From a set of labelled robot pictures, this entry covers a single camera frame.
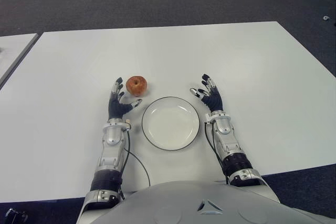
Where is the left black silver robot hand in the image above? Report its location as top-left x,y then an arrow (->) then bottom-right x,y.
108,77 -> 143,120

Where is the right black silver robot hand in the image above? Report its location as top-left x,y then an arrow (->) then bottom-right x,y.
189,73 -> 225,113

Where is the red apple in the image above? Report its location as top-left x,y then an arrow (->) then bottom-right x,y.
125,76 -> 148,97

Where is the white plate with black rim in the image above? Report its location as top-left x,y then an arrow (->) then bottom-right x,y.
141,97 -> 201,152

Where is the grey robot torso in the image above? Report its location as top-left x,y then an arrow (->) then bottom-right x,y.
89,180 -> 336,224

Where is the white side table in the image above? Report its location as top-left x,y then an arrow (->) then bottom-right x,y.
0,33 -> 40,90

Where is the black device with silver parts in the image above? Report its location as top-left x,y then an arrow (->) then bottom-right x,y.
0,207 -> 28,224

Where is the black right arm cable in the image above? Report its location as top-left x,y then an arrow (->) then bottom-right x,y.
205,121 -> 229,183

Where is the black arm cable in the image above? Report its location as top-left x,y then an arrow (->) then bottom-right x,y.
119,126 -> 152,201
205,121 -> 229,183

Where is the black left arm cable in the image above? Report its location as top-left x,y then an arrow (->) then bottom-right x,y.
119,126 -> 152,201

